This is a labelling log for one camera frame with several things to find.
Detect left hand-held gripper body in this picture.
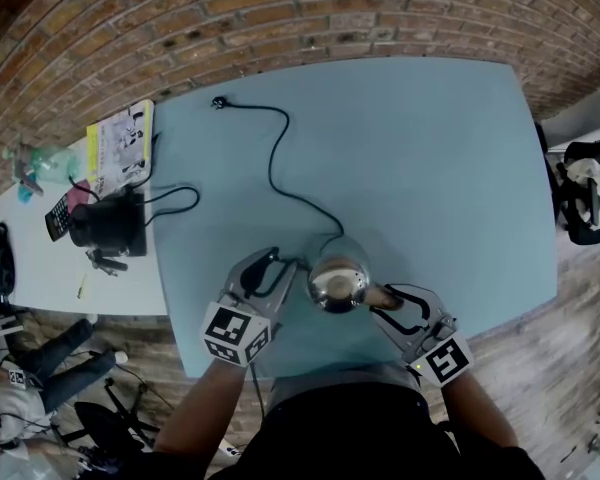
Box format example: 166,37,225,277
199,293,284,368

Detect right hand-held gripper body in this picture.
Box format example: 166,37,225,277
402,324,474,387

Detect silver electric kettle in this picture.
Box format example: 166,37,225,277
279,235,406,315

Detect person's left forearm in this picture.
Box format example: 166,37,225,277
152,357,249,457

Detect person's right forearm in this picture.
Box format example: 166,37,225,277
439,372,519,449

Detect black device with cable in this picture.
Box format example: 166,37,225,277
114,190,149,258
68,190,131,260

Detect person's grey trousers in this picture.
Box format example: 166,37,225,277
267,362,424,419

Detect person's black shirt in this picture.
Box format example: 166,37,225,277
154,382,546,480

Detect black framed glasses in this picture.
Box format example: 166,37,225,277
84,247,129,278

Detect light blue table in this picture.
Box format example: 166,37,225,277
149,56,559,382

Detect black chair with armrests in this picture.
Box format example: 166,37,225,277
534,122,600,247

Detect yellow edged book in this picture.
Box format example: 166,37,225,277
85,99,155,194

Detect pink pouch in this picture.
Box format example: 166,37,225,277
65,178,94,214

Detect black calculator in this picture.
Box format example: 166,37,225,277
44,192,72,243

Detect long white table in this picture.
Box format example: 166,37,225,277
0,135,169,317

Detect white cloth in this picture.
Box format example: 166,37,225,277
564,157,600,227

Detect green plastic bottle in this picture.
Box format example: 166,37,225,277
3,142,81,197

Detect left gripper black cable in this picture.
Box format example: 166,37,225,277
251,362,267,415

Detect black stand power cable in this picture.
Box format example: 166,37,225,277
142,130,201,227

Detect black kettle power cable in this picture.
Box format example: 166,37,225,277
211,95,345,249

